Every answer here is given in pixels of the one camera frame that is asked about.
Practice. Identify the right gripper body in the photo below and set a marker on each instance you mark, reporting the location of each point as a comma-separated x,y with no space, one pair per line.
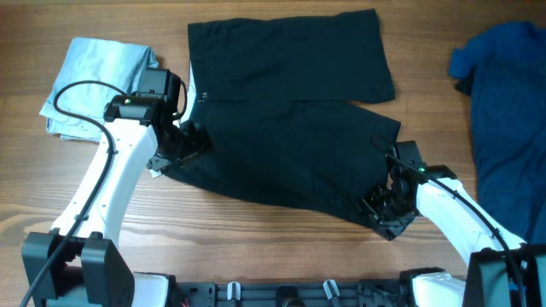
391,216

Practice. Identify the black shorts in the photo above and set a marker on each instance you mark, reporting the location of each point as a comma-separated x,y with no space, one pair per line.
285,105

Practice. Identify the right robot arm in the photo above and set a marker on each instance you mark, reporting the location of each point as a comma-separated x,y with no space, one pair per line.
503,270

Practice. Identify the folded light blue jeans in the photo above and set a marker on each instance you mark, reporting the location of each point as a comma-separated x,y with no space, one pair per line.
104,68

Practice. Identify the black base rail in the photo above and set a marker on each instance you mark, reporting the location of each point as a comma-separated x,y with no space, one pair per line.
329,293

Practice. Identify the dark blue garment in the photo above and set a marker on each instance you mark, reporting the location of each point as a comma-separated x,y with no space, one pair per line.
502,70

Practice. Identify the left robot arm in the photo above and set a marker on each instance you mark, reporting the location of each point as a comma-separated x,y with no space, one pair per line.
78,263

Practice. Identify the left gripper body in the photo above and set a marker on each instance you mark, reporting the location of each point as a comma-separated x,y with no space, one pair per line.
187,141

